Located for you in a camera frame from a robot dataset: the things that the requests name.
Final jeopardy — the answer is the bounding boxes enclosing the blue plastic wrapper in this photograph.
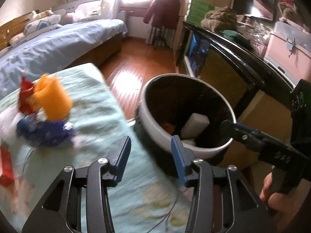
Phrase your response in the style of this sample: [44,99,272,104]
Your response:
[16,115,76,148]

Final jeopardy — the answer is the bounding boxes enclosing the red cardboard box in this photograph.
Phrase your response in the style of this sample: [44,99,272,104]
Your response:
[0,140,14,187]

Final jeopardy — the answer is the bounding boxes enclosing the orange foam net sleeve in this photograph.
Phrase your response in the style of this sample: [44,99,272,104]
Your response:
[26,74,73,121]

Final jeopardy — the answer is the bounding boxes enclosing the red snack wrapper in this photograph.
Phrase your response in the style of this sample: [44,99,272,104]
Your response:
[18,75,37,115]

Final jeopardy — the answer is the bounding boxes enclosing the white foam net sleeve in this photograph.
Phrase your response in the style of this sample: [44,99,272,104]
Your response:
[0,107,23,139]

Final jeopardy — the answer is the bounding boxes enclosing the white round trash bin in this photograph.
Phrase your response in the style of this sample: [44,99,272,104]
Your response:
[134,74,236,177]

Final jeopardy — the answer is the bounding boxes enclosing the right hand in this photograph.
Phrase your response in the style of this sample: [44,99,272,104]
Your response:
[259,173,311,224]

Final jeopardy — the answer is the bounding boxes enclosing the white foam block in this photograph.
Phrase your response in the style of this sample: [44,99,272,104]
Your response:
[180,113,210,139]

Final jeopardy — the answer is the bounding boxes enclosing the black glossy cabinet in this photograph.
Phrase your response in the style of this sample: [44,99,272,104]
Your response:
[176,21,295,118]

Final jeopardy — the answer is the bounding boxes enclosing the pink storage box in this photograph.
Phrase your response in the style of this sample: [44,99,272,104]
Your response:
[264,22,310,85]

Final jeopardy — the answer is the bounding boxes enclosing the green cloth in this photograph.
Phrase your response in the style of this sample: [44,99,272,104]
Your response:
[221,30,252,50]

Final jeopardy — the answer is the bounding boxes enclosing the blue covered bed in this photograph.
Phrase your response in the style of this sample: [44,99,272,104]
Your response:
[1,19,128,98]

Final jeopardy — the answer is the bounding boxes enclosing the brown folded blanket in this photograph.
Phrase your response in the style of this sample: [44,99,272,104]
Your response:
[200,7,237,32]

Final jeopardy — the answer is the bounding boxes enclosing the black television screen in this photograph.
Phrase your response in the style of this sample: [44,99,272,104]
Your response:
[232,0,276,22]

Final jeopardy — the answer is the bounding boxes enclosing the green stacked boxes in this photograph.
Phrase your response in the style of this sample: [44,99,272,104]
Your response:
[184,0,215,26]

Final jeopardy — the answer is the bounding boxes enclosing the blue patterned pillow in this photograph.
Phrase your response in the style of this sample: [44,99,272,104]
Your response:
[24,14,61,35]

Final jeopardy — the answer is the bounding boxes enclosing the wooden headboard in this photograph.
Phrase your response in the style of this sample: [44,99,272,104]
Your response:
[0,10,38,50]

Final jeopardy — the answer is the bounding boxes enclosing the dark red hanging jacket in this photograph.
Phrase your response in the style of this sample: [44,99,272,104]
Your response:
[143,0,180,30]

